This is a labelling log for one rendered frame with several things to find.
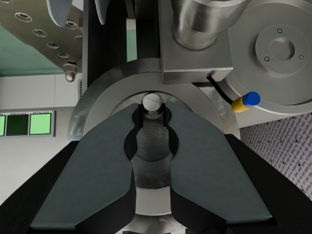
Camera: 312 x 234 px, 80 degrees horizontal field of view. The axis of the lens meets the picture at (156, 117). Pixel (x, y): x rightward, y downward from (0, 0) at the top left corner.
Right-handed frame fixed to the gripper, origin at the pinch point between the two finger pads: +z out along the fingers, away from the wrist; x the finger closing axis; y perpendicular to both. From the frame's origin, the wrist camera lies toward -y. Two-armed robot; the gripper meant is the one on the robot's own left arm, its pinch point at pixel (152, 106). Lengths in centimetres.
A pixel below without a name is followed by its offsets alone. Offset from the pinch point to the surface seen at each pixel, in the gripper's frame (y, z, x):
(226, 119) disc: 3.1, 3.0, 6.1
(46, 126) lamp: 20.1, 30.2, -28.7
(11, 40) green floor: 22, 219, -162
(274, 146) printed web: 13.4, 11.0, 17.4
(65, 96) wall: 111, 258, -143
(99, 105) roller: 1.4, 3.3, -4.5
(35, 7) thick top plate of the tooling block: -6.0, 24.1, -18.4
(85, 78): 0.1, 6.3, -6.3
